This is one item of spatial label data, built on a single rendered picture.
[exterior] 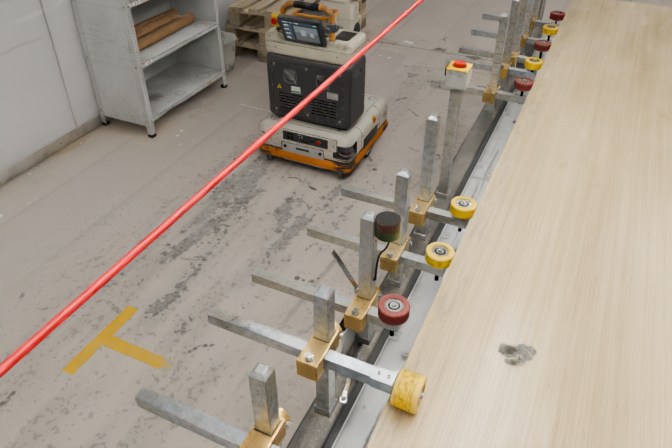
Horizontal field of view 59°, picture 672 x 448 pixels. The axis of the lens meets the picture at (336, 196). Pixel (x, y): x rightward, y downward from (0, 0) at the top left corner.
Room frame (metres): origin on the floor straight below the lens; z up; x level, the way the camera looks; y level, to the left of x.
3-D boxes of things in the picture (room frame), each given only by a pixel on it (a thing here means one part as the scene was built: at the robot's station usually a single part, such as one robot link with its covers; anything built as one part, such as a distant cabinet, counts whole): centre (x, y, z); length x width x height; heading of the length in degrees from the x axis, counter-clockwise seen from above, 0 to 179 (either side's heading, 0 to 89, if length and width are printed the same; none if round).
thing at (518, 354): (0.90, -0.42, 0.91); 0.09 x 0.07 x 0.02; 92
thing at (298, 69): (3.27, 0.10, 0.59); 0.55 x 0.34 x 0.83; 65
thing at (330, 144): (3.05, 0.18, 0.23); 0.41 x 0.02 x 0.08; 65
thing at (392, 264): (1.33, -0.18, 0.84); 0.14 x 0.06 x 0.05; 155
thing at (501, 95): (2.47, -0.64, 0.82); 0.43 x 0.03 x 0.04; 65
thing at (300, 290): (1.13, 0.03, 0.84); 0.43 x 0.03 x 0.04; 65
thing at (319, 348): (0.88, 0.03, 0.95); 0.14 x 0.06 x 0.05; 155
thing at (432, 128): (1.58, -0.29, 0.92); 0.04 x 0.04 x 0.48; 65
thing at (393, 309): (1.05, -0.15, 0.85); 0.08 x 0.08 x 0.11
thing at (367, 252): (1.12, -0.08, 0.90); 0.04 x 0.04 x 0.48; 65
